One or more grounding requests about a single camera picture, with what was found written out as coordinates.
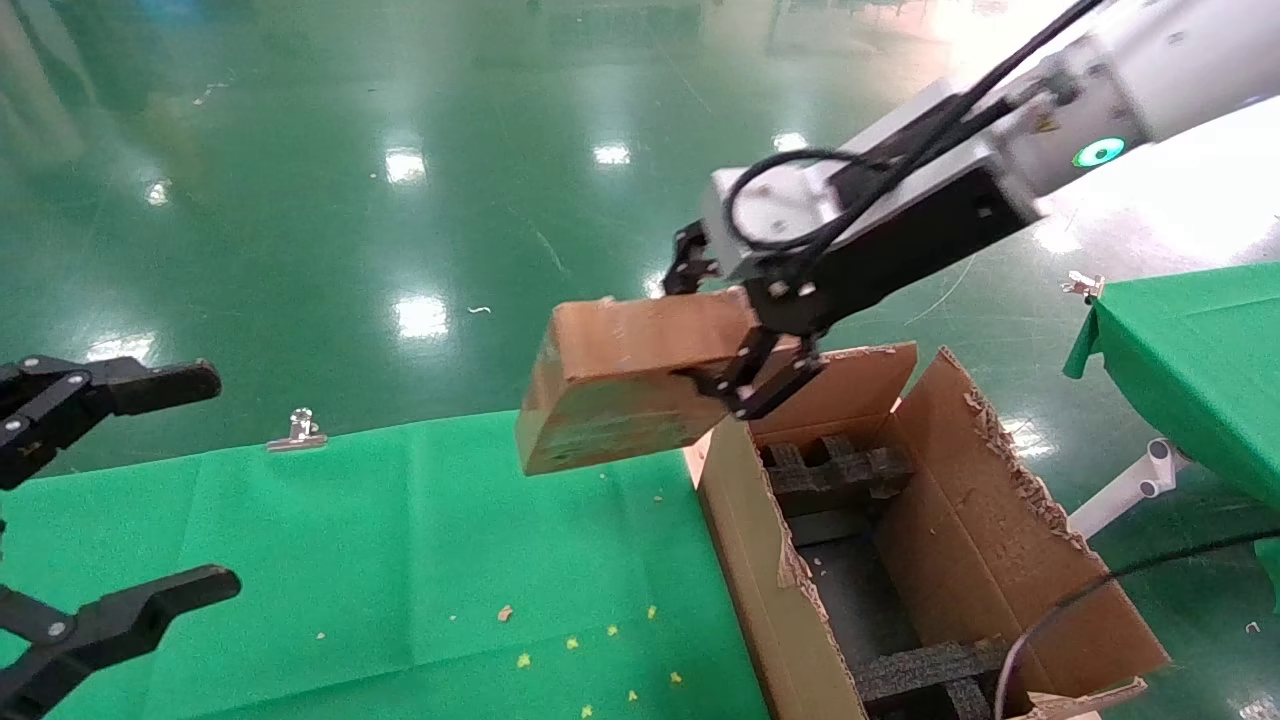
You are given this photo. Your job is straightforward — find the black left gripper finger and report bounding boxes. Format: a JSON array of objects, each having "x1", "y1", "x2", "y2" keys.
[
  {"x1": 0, "y1": 565, "x2": 243, "y2": 720},
  {"x1": 0, "y1": 355, "x2": 223, "y2": 491}
]

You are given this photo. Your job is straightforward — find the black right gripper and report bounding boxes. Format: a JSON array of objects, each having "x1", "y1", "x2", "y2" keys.
[{"x1": 664, "y1": 165, "x2": 1041, "y2": 421}]

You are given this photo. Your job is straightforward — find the small brown cardboard box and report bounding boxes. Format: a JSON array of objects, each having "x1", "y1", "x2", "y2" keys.
[{"x1": 515, "y1": 288, "x2": 801, "y2": 476}]

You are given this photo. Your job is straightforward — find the large open cardboard carton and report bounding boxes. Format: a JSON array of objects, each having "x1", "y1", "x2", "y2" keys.
[{"x1": 685, "y1": 342, "x2": 1171, "y2": 720}]

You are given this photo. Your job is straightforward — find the large green tablecloth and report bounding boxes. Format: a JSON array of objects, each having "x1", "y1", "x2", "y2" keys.
[{"x1": 0, "y1": 410, "x2": 771, "y2": 720}]

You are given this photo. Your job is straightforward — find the white metal table leg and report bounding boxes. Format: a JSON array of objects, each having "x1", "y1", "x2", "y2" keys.
[{"x1": 1068, "y1": 438, "x2": 1196, "y2": 541}]

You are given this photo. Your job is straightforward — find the green cloth side table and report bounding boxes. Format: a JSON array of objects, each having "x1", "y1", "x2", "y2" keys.
[{"x1": 1063, "y1": 262, "x2": 1280, "y2": 613}]

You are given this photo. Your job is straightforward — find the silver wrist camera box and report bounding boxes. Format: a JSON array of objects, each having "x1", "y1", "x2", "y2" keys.
[{"x1": 698, "y1": 160, "x2": 851, "y2": 281}]

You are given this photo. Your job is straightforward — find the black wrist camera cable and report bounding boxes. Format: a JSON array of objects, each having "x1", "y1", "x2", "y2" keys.
[{"x1": 722, "y1": 0, "x2": 1106, "y2": 251}]

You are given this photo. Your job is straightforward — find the silver camera mounting bracket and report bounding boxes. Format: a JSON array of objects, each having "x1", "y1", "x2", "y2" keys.
[{"x1": 830, "y1": 78, "x2": 1011, "y2": 231}]

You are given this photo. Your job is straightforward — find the thin black loose cable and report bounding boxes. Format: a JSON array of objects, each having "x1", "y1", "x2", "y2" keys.
[{"x1": 995, "y1": 530, "x2": 1280, "y2": 720}]

